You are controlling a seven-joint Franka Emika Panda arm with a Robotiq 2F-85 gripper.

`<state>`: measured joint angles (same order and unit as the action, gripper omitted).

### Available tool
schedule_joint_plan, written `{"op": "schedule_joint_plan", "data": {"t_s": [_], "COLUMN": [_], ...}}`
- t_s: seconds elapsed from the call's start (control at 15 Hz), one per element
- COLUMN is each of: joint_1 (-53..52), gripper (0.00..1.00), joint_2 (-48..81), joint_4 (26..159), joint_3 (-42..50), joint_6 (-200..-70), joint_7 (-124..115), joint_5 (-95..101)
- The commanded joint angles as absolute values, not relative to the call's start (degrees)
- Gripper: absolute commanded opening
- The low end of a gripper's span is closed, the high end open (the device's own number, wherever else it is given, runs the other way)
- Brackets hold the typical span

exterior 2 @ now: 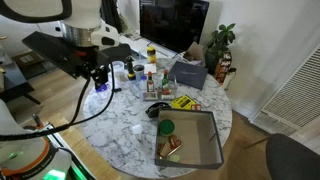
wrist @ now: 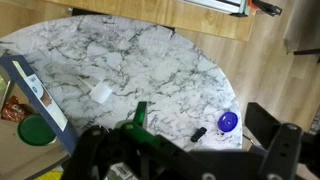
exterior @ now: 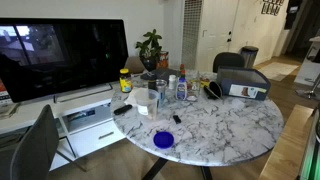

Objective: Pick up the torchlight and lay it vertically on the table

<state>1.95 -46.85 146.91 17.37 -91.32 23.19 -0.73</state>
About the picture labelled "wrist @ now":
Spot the blue plastic lid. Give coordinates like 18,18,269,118
217,112,238,132

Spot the small black clip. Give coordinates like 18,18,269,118
190,127,207,142

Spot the open dark cardboard box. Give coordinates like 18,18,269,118
0,55,78,180

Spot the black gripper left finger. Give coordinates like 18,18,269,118
61,126,108,180

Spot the red snack packet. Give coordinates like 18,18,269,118
1,96,31,123

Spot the orange black clamp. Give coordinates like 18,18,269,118
248,0,282,17

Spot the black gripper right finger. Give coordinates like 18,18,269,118
258,123,303,180

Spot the green round lid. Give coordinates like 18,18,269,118
17,114,56,146

